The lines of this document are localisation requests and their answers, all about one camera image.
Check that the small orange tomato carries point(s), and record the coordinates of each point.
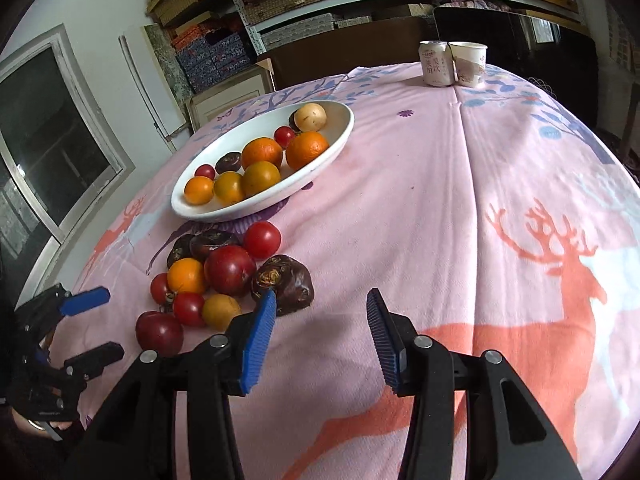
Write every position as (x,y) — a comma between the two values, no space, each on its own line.
(199,190)
(187,275)
(228,188)

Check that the small yellow tomato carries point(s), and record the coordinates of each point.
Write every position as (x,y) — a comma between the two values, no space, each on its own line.
(219,310)

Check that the yellow orange tomato front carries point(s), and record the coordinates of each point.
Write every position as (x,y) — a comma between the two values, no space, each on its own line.
(259,177)

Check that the person's left hand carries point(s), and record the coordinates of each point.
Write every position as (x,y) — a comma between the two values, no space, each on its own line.
(48,430)

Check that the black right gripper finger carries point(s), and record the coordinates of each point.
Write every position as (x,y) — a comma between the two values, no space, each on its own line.
(90,364)

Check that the small dark chestnut top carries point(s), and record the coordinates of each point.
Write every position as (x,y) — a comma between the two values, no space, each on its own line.
(229,162)

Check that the red cherry tomato top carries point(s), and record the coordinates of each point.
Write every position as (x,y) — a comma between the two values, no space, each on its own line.
(262,240)

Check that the red cherry tomato small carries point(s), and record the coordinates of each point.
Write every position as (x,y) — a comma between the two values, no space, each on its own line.
(161,292)

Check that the pink deer print tablecloth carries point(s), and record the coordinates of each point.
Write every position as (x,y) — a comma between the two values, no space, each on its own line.
(492,218)

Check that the white board leaning on wall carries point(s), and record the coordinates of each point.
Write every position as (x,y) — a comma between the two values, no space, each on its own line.
(150,81)

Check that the dark wooden chair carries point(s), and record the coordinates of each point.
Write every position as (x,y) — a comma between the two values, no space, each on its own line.
(625,142)

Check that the white oval plate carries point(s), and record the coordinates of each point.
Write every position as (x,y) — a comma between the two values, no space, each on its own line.
(341,120)

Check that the dark-padded right gripper finger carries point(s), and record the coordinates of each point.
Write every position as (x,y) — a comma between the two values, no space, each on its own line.
(509,434)

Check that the dark wooden cabinet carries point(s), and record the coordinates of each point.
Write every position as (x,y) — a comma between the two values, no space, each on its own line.
(341,50)

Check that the dark water chestnut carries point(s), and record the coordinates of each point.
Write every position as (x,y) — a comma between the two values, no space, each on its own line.
(292,123)
(290,281)

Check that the framed picture leaning on wall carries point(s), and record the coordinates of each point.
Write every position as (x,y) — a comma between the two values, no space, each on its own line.
(213,102)

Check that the dark water chestnut front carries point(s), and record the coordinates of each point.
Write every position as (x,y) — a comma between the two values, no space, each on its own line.
(292,123)

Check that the pale yellow round fruit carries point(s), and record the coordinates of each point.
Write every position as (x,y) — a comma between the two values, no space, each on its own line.
(310,117)

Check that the large orange mandarin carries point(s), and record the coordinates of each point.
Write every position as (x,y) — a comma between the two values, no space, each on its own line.
(262,150)

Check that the white paper cup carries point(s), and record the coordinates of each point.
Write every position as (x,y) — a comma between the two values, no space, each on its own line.
(469,62)

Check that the pink beverage can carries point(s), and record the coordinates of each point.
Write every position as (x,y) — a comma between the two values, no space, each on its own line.
(436,61)

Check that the aluminium frame window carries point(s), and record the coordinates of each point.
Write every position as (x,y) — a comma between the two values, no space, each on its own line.
(59,159)

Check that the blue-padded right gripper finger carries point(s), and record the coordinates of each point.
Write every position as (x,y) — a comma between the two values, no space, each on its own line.
(84,301)
(133,434)

